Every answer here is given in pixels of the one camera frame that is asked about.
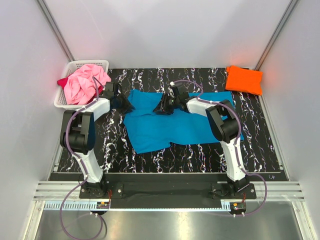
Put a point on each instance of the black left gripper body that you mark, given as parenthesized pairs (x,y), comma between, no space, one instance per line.
(118,97)

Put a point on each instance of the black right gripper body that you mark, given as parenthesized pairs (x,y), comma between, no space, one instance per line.
(169,103)

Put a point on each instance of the blue t shirt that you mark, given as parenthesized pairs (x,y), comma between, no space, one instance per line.
(149,132)

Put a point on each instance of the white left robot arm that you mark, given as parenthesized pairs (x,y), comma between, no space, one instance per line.
(78,134)

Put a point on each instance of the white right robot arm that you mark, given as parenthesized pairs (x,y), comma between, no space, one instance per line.
(225,126)

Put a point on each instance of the pink t shirt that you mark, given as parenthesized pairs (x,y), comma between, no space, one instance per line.
(92,72)

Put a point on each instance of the white plastic laundry basket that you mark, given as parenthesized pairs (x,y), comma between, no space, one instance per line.
(70,68)

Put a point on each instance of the red t shirt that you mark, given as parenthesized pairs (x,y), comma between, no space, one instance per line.
(79,92)

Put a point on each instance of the folded orange t shirt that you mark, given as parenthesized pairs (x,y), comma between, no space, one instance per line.
(244,80)

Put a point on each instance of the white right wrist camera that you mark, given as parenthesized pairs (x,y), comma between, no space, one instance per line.
(171,88)

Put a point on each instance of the aluminium frame rail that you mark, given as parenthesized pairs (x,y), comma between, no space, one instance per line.
(276,190)

